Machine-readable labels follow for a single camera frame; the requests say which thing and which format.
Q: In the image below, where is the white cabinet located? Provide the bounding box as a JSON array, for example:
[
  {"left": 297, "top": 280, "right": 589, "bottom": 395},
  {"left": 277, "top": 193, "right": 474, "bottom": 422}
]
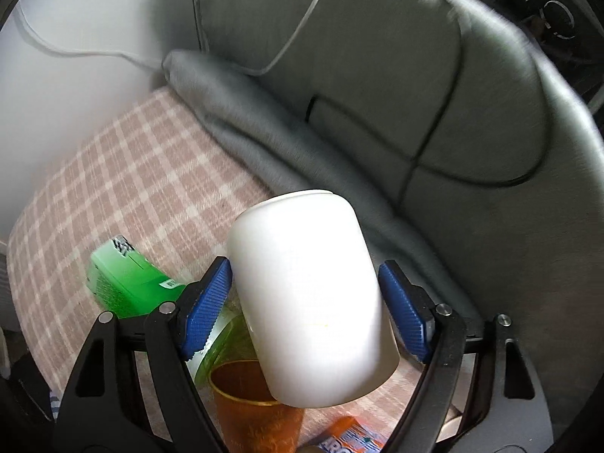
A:
[{"left": 1, "top": 0, "right": 197, "bottom": 243}]

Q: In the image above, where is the blue orange snack can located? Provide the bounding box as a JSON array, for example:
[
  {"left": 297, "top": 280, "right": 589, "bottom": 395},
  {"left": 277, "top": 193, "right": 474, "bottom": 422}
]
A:
[{"left": 313, "top": 416, "right": 387, "bottom": 453}]

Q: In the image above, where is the orange translucent cup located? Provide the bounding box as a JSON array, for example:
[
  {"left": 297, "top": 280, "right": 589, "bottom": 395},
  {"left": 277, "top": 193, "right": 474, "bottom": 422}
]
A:
[{"left": 209, "top": 360, "right": 304, "bottom": 453}]

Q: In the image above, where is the black power cable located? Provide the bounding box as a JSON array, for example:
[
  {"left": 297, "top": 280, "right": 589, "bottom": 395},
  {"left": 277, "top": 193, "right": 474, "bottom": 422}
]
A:
[{"left": 304, "top": 6, "right": 551, "bottom": 204}]

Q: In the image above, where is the white charging cable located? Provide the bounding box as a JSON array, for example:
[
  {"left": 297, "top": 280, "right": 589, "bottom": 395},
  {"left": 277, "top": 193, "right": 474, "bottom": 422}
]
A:
[{"left": 13, "top": 0, "right": 336, "bottom": 78}]

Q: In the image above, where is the grey sofa backrest blanket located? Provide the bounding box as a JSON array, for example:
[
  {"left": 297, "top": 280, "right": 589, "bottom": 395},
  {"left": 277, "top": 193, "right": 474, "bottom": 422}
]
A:
[{"left": 163, "top": 0, "right": 603, "bottom": 434}]

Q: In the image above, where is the green plastic bottle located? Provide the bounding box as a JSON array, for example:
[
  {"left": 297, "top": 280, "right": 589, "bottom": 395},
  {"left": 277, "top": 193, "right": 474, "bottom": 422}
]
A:
[{"left": 86, "top": 235, "right": 256, "bottom": 385}]

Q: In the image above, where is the white plastic cup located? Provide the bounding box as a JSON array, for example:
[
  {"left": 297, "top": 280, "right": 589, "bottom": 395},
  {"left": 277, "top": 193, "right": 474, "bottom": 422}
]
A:
[{"left": 226, "top": 190, "right": 399, "bottom": 408}]

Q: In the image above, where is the pink plaid sofa cover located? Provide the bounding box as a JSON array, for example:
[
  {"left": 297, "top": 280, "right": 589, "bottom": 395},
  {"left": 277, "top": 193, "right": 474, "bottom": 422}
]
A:
[{"left": 6, "top": 85, "right": 478, "bottom": 453}]

